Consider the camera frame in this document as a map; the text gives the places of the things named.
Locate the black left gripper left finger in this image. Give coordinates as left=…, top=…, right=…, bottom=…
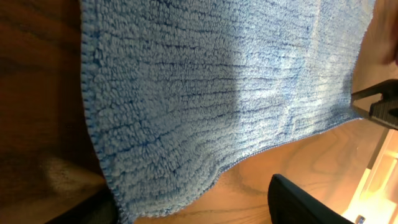
left=46, top=189, right=118, bottom=224

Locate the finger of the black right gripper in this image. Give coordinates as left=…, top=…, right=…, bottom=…
left=351, top=79, right=397, bottom=130

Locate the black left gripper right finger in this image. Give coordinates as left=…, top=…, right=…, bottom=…
left=267, top=174, right=352, bottom=224

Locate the blue cloth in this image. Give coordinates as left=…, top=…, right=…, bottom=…
left=80, top=0, right=374, bottom=223

